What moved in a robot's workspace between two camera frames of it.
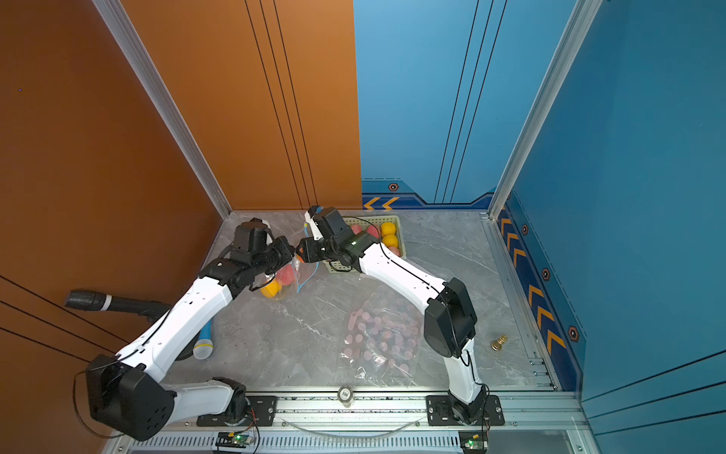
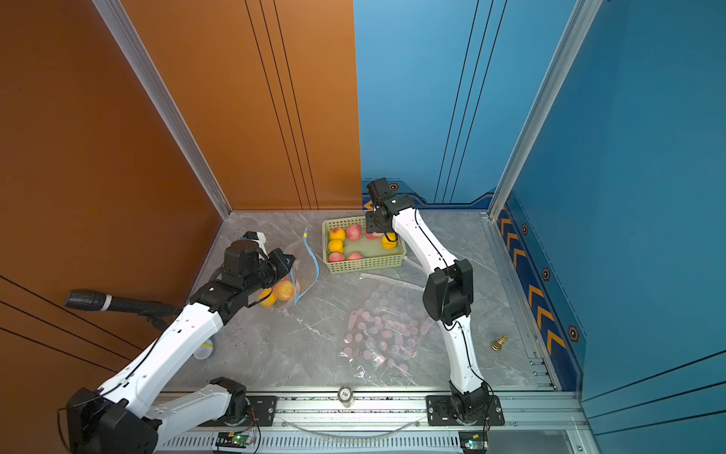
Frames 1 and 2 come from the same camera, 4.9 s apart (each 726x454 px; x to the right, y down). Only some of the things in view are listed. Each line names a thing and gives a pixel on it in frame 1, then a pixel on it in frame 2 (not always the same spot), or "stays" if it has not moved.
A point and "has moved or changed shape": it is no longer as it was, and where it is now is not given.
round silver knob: (344, 395) stays
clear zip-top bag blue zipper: (287, 281) has moved or changed shape
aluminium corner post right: (574, 30) stays
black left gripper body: (278, 255) -> (275, 268)
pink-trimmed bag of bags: (383, 336) stays
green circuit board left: (233, 440) stays
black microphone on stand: (100, 302) stays
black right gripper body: (317, 251) -> (373, 222)
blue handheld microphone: (203, 347) stays
